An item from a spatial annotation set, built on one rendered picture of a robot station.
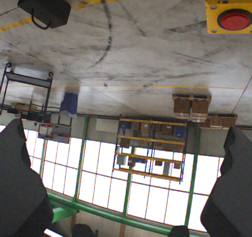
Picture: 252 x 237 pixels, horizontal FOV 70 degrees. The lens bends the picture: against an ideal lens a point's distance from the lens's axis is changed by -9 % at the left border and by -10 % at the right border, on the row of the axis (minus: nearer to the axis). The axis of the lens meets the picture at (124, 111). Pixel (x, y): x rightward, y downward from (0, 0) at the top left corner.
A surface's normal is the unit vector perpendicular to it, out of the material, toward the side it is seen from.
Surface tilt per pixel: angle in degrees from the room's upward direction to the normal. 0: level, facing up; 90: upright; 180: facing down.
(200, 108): 90
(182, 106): 90
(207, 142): 90
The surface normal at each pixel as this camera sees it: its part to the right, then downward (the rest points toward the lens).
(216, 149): -0.40, -0.18
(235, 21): -0.13, 0.98
